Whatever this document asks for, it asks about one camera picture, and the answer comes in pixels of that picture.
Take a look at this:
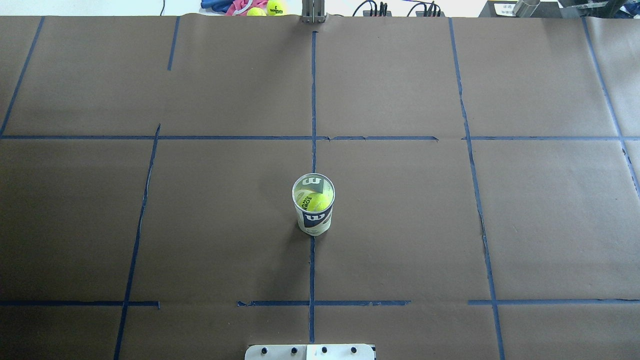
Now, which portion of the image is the aluminium frame post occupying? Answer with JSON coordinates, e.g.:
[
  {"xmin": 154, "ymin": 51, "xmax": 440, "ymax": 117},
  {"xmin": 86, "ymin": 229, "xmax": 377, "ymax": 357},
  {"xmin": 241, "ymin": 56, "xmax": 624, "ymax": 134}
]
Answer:
[{"xmin": 301, "ymin": 0, "xmax": 327, "ymax": 24}]

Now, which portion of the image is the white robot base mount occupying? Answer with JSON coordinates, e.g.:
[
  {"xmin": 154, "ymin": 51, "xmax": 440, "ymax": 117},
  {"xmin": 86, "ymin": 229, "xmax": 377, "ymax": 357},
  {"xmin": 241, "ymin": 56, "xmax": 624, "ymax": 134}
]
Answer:
[{"xmin": 244, "ymin": 343, "xmax": 377, "ymax": 360}]

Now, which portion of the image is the white tennis ball can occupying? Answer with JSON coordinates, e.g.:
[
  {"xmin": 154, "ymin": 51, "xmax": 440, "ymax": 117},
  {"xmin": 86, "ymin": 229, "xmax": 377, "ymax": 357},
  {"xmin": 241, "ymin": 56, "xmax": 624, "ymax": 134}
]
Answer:
[{"xmin": 291, "ymin": 173, "xmax": 336, "ymax": 237}]

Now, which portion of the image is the blue pink cloth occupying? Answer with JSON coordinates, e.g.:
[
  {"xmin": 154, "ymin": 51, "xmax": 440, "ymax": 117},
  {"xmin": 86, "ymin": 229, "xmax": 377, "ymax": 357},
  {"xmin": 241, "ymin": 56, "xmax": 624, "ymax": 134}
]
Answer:
[{"xmin": 200, "ymin": 0, "xmax": 255, "ymax": 16}]

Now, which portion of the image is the spare tennis ball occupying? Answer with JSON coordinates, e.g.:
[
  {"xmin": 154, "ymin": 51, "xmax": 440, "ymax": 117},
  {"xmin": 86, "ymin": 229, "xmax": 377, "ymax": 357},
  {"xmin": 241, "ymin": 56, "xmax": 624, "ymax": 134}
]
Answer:
[
  {"xmin": 265, "ymin": 0, "xmax": 290, "ymax": 16},
  {"xmin": 246, "ymin": 7, "xmax": 267, "ymax": 17}
]

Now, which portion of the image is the yellow tennis ball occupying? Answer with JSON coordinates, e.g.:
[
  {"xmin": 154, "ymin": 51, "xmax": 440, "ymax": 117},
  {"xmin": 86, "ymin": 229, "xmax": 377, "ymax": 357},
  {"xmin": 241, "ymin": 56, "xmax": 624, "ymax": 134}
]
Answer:
[{"xmin": 295, "ymin": 190, "xmax": 331, "ymax": 213}]

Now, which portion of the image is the spare tennis ball lower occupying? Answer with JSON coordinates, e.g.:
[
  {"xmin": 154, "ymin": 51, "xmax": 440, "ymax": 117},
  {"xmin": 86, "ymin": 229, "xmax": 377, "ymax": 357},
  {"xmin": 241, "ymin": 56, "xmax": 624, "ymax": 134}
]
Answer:
[{"xmin": 246, "ymin": 7, "xmax": 267, "ymax": 17}]

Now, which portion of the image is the metal cup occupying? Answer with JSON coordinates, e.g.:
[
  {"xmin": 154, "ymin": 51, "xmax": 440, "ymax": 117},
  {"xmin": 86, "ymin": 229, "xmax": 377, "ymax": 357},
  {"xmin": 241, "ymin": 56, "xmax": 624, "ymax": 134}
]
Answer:
[{"xmin": 512, "ymin": 0, "xmax": 541, "ymax": 18}]

